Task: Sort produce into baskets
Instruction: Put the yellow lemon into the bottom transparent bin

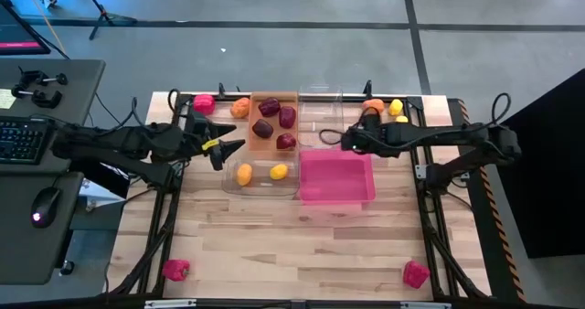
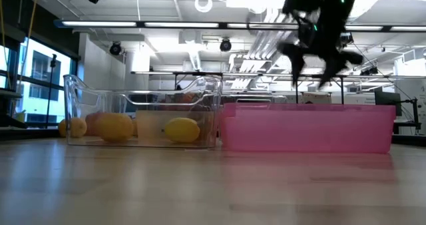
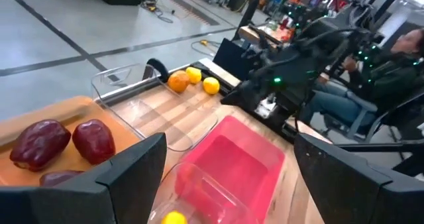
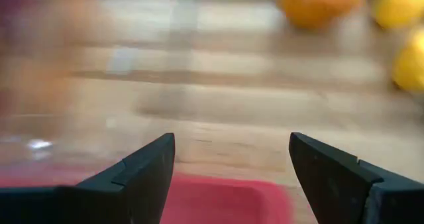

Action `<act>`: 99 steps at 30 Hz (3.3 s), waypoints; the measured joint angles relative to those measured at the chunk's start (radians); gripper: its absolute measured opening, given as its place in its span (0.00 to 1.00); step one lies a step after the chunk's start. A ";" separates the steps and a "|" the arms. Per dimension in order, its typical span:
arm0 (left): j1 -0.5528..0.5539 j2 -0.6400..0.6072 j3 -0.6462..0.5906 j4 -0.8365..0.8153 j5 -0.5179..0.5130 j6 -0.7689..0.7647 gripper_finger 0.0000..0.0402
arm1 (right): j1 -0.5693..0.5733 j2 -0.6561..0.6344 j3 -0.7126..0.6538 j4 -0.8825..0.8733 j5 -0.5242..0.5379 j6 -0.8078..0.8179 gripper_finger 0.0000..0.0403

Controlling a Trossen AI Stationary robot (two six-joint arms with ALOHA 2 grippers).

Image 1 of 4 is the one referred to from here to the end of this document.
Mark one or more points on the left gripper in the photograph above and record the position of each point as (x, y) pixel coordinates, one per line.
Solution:
(194, 137)

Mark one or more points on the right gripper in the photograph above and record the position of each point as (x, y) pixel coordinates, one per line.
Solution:
(370, 140)

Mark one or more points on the orange toy bell pepper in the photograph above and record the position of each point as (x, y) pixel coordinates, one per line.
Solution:
(375, 103)
(240, 107)

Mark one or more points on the yellow toy bell pepper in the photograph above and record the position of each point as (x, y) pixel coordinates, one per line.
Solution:
(279, 171)
(244, 174)

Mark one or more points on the dark red toy bell pepper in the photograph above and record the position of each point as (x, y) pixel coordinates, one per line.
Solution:
(286, 141)
(287, 116)
(262, 128)
(269, 107)

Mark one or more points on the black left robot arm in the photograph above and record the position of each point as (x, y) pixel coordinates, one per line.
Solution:
(137, 140)

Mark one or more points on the yellow tape tag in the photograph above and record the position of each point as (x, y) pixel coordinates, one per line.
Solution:
(210, 145)

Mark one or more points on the orange translucent plastic bin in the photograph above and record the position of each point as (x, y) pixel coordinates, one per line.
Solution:
(256, 144)

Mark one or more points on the pink plastic bin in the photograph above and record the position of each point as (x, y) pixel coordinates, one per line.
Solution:
(336, 176)

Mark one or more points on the small black table clamp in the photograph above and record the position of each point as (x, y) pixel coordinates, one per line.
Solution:
(368, 88)
(221, 90)

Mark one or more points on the tall clear plastic bin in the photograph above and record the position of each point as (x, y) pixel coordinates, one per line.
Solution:
(320, 112)

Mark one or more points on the wide clear plastic bin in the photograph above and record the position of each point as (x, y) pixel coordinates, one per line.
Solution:
(262, 183)

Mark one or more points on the white box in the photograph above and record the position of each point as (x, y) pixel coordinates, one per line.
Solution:
(98, 197)

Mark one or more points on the large grey desk top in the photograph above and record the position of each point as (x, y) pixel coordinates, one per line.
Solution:
(77, 99)

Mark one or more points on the black tripod stand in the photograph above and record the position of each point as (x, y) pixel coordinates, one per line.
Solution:
(121, 20)

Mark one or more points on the black panel with hazard stripes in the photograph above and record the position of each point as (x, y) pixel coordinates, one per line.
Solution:
(498, 263)

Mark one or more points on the black c-clamp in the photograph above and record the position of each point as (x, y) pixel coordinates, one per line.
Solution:
(45, 101)
(32, 77)

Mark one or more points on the black computer mouse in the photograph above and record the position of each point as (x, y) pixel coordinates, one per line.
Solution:
(45, 206)

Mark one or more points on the large black cabinet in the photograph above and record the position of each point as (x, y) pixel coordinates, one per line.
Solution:
(557, 185)

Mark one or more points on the black round knob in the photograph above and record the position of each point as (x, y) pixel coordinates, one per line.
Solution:
(67, 267)

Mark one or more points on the black backlit keyboard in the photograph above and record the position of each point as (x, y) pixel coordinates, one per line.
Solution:
(23, 140)

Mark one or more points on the pale sticky note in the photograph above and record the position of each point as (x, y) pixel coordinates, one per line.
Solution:
(7, 99)

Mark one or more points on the black computer monitor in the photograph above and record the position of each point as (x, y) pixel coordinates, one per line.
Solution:
(18, 37)

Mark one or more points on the silver metal bracket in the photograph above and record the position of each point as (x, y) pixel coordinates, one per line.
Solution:
(425, 305)
(169, 303)

